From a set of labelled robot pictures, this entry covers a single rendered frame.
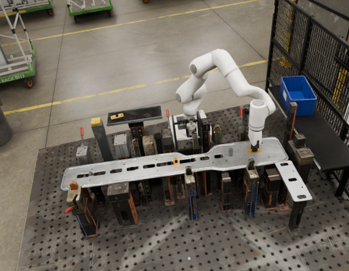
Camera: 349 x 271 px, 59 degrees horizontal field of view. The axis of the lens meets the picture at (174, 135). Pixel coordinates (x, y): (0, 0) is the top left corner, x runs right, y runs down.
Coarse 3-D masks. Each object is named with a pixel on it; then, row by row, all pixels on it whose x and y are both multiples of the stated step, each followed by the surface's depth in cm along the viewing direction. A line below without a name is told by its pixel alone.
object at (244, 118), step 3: (243, 108) 188; (246, 108) 188; (243, 111) 188; (246, 111) 185; (243, 114) 189; (246, 114) 186; (243, 117) 190; (246, 117) 191; (243, 120) 191; (246, 120) 193; (243, 123) 192; (246, 123) 194; (243, 126) 194; (246, 126) 195; (243, 129) 194; (243, 132) 196
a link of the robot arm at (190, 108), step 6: (204, 84) 219; (198, 90) 216; (204, 90) 219; (198, 96) 219; (204, 96) 223; (192, 102) 226; (198, 102) 224; (186, 108) 226; (192, 108) 225; (198, 108) 227; (186, 114) 229; (192, 114) 227
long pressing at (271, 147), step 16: (224, 144) 196; (240, 144) 195; (272, 144) 192; (128, 160) 194; (144, 160) 192; (160, 160) 191; (208, 160) 187; (224, 160) 186; (240, 160) 184; (256, 160) 183; (272, 160) 182; (64, 176) 189; (96, 176) 186; (112, 176) 184; (128, 176) 183; (144, 176) 182; (160, 176) 182
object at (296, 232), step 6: (300, 198) 161; (294, 204) 165; (300, 204) 161; (306, 204) 162; (294, 210) 167; (300, 210) 165; (294, 216) 169; (300, 216) 170; (288, 222) 182; (294, 222) 172; (288, 228) 179; (294, 228) 176; (294, 234) 176; (300, 234) 176
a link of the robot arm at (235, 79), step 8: (232, 72) 164; (240, 72) 165; (232, 80) 164; (240, 80) 163; (232, 88) 166; (240, 88) 163; (248, 88) 163; (256, 88) 164; (240, 96) 165; (256, 96) 168; (264, 96) 166; (272, 104) 164; (272, 112) 166
